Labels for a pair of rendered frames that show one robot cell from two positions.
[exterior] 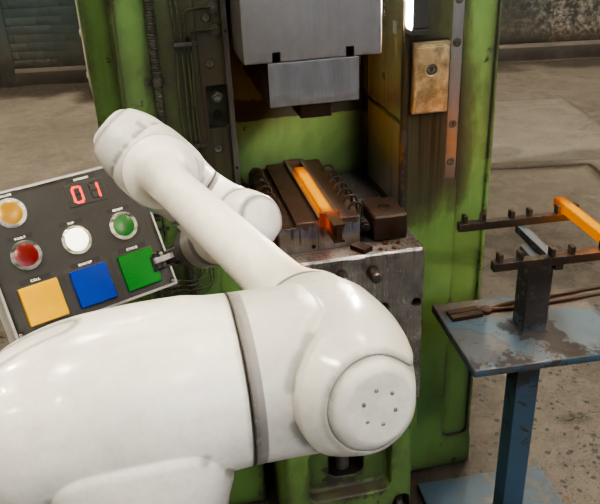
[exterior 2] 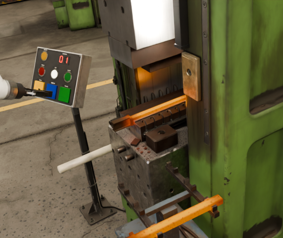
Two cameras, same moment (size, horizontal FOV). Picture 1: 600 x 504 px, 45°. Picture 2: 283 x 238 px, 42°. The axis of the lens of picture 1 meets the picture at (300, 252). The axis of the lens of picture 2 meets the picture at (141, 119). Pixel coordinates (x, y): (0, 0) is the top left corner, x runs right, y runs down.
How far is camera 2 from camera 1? 1.91 m
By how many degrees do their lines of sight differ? 64
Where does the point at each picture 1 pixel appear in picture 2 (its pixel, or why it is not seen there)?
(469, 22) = (212, 52)
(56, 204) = (55, 59)
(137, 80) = not seen: hidden behind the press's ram
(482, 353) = (131, 229)
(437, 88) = (192, 84)
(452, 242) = (210, 182)
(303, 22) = (113, 21)
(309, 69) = (117, 45)
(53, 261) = (46, 77)
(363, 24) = (129, 31)
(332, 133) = not seen: hidden behind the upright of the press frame
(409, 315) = (147, 191)
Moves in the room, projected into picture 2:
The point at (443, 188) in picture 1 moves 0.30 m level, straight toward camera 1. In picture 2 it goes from (203, 146) to (130, 158)
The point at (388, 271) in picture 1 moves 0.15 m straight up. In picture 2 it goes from (137, 161) to (133, 133)
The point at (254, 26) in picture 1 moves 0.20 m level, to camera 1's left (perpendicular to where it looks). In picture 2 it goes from (102, 16) to (91, 6)
